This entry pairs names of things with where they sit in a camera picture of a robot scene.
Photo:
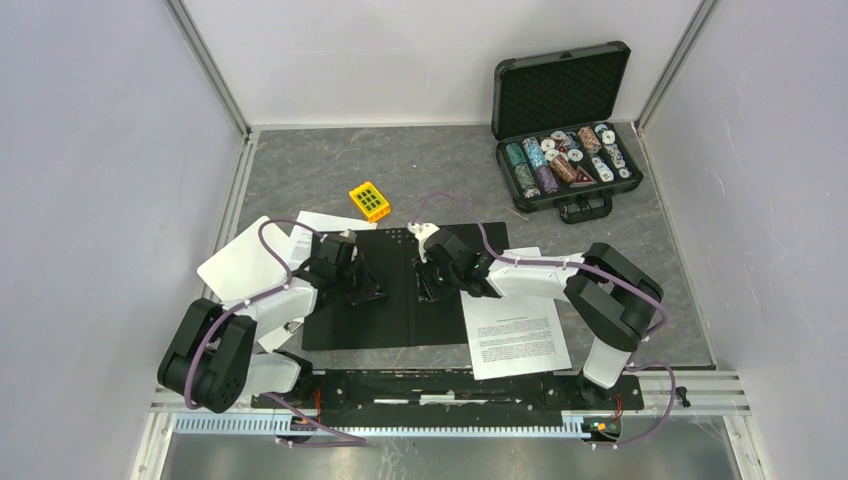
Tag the red folder with black inside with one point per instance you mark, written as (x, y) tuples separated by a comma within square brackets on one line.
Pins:
[(400, 318)]

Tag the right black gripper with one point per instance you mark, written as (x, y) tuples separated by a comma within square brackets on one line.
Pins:
[(424, 288)]

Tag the printed paper sheet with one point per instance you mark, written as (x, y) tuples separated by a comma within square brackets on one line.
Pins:
[(300, 240), (513, 336)]

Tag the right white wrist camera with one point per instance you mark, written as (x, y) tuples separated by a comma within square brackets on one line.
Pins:
[(421, 234)]

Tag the white blank card sheet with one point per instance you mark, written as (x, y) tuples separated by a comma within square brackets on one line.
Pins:
[(243, 267)]

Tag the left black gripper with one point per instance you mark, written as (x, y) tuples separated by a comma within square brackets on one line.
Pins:
[(370, 288)]

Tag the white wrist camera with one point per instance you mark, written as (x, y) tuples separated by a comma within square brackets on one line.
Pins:
[(347, 236), (421, 234)]

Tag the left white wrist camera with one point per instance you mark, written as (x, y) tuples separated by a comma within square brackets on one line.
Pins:
[(347, 236)]

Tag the black poker chip case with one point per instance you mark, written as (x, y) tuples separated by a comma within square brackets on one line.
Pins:
[(557, 148)]

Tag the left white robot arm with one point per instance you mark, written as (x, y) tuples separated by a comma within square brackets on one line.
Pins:
[(211, 360)]

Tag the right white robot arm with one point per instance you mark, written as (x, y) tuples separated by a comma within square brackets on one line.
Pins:
[(619, 302)]

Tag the yellow green toy block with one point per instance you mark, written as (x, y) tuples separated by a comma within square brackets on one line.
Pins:
[(370, 202)]

